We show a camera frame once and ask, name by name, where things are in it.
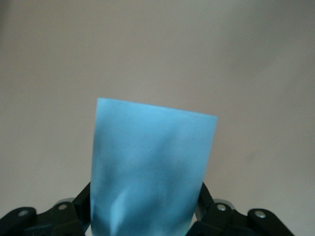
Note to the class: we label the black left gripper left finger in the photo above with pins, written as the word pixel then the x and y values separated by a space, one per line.
pixel 61 221

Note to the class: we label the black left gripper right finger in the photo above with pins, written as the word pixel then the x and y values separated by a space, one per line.
pixel 221 221

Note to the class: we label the blue plastic cup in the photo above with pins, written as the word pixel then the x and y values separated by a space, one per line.
pixel 152 152

